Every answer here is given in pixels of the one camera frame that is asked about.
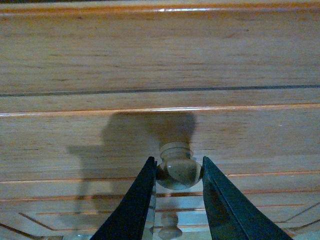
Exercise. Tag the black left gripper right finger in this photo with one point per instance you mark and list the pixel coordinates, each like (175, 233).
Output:
(231, 216)

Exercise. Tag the wooden nightstand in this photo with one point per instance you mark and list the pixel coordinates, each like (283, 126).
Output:
(70, 48)

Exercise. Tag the wooden drawer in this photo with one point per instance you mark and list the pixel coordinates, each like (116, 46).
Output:
(268, 140)
(69, 215)

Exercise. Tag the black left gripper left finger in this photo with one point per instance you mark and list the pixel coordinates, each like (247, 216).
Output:
(128, 220)

